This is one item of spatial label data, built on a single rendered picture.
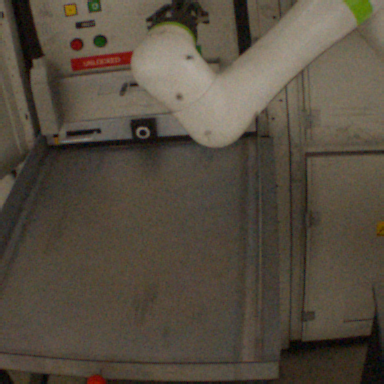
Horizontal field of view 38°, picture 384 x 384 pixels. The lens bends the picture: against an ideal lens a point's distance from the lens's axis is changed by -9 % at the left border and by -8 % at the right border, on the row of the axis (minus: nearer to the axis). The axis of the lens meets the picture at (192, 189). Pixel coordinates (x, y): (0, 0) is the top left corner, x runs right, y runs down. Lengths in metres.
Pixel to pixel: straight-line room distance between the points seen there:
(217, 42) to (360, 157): 0.46
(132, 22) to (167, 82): 0.46
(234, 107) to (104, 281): 0.41
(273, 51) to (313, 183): 0.61
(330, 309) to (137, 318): 0.94
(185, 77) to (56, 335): 0.50
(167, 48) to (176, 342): 0.48
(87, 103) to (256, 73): 0.61
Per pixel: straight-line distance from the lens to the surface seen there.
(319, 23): 1.01
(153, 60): 0.92
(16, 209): 1.37
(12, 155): 1.59
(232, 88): 0.97
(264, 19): 1.33
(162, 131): 1.47
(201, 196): 1.29
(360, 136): 1.46
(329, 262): 1.71
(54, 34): 1.42
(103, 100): 1.47
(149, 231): 1.22
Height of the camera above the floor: 1.61
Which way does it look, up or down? 36 degrees down
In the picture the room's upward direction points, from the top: 8 degrees counter-clockwise
